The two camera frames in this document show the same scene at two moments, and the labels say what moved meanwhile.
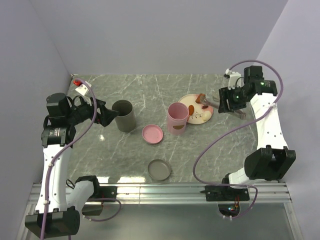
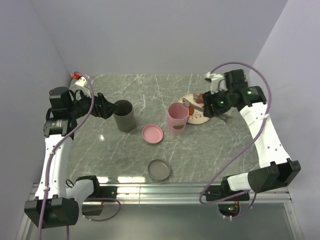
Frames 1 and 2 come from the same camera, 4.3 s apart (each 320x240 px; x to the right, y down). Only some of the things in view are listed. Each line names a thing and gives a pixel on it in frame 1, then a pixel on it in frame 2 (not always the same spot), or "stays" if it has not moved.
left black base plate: [107, 192] stays
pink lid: [152, 133] stays
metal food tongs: [239, 114] → [223, 117]
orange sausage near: [191, 110] stays
